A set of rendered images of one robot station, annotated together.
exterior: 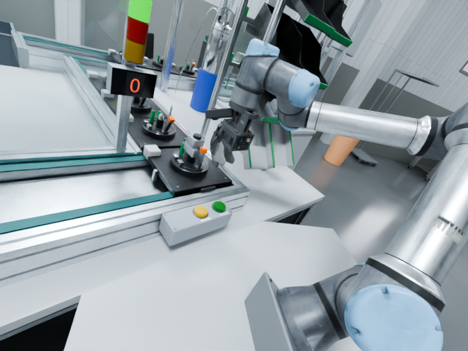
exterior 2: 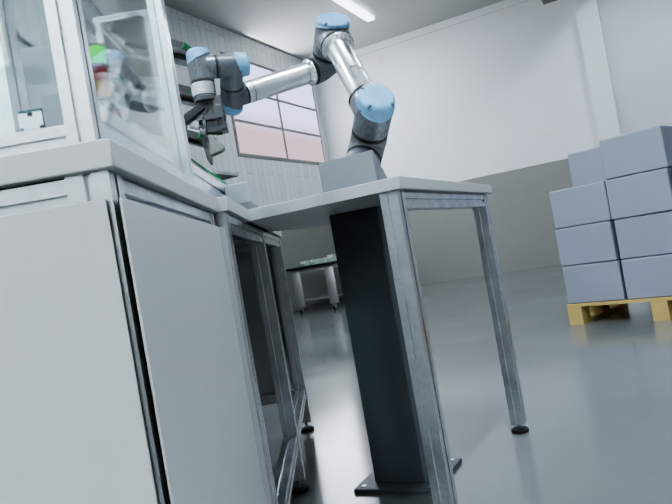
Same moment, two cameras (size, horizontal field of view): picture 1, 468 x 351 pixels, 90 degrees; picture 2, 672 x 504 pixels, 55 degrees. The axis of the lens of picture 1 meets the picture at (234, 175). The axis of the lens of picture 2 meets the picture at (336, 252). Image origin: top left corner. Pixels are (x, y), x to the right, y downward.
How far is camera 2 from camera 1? 173 cm
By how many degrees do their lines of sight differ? 48
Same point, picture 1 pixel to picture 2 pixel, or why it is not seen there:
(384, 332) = (375, 98)
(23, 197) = not seen: hidden behind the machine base
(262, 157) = not seen: hidden behind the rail
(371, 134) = (289, 80)
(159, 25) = not seen: outside the picture
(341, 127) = (271, 85)
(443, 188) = (341, 60)
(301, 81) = (240, 55)
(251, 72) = (204, 66)
